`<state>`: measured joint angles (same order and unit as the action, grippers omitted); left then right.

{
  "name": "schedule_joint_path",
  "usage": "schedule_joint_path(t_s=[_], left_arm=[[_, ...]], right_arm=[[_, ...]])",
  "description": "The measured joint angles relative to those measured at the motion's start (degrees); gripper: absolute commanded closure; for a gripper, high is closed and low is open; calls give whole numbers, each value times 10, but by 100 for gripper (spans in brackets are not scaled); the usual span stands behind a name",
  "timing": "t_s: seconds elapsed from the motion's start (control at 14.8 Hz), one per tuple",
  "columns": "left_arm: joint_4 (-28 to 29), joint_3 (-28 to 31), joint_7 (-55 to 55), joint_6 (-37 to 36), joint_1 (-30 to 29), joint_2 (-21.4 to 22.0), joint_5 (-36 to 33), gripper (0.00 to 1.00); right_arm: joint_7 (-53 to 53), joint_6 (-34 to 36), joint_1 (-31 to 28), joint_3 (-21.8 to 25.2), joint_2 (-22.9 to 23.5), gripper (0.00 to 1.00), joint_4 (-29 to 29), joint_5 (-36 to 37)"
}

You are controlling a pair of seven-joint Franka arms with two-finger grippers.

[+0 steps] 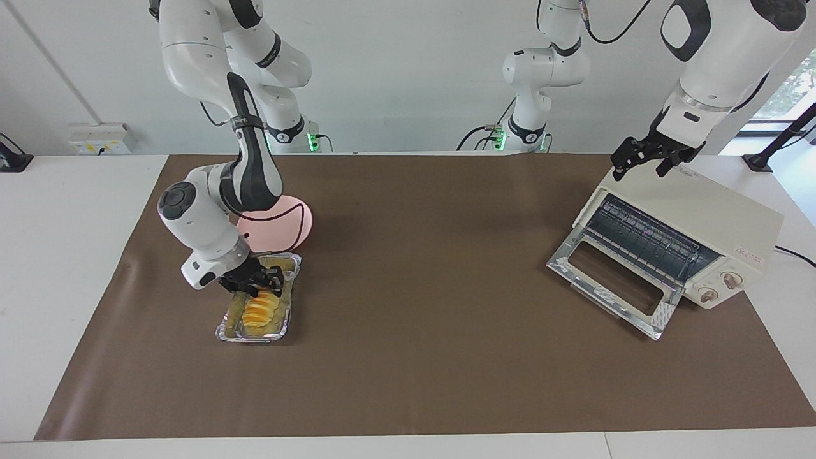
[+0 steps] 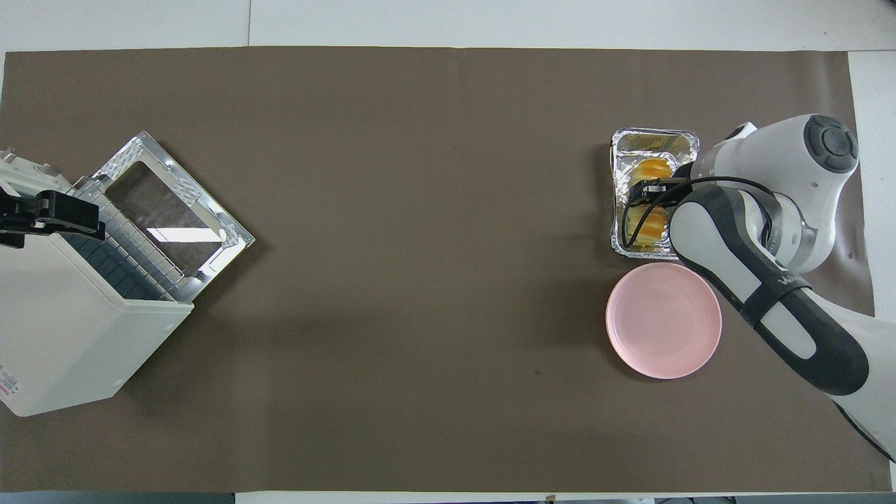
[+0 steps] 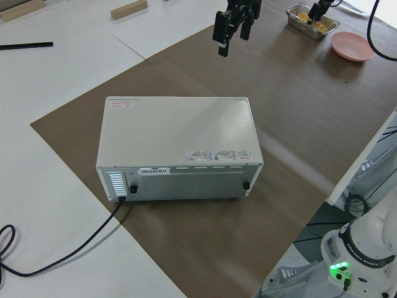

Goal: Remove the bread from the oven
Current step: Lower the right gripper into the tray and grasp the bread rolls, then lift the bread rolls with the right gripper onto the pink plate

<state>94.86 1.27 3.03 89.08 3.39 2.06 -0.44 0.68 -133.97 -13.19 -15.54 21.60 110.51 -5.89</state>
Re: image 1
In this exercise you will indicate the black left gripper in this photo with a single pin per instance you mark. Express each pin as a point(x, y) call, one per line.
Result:
point(649, 148)

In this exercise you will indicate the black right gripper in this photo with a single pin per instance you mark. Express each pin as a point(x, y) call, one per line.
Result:
point(250, 275)

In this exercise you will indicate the golden sliced bread loaf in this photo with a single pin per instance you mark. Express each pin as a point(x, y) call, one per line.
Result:
point(260, 313)

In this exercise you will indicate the aluminium foil tray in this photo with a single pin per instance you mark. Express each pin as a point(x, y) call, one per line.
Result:
point(290, 306)

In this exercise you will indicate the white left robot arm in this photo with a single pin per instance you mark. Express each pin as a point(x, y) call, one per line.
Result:
point(720, 57)

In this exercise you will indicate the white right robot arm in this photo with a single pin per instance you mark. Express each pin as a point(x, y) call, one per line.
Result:
point(204, 223)

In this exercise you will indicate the metal oven rack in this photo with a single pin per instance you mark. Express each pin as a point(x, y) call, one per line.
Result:
point(644, 236)

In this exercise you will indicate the white toaster oven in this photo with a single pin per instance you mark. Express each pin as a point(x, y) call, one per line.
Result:
point(701, 210)

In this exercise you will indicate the beige oven knob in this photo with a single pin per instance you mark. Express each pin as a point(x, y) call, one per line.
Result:
point(731, 281)
point(709, 295)

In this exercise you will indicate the glass oven door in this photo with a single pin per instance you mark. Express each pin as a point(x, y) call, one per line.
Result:
point(663, 315)

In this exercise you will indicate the pink round plate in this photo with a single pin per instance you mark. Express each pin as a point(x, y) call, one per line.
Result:
point(287, 229)

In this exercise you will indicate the window with green view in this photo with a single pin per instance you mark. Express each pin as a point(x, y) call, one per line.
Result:
point(794, 89)

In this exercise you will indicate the brown table mat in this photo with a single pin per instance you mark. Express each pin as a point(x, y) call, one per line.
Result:
point(446, 370)

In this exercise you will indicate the small black desk clamp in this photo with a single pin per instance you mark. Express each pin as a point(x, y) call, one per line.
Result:
point(13, 160)

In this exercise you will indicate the white wall socket box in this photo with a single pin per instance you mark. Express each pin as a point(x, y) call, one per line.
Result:
point(102, 140)

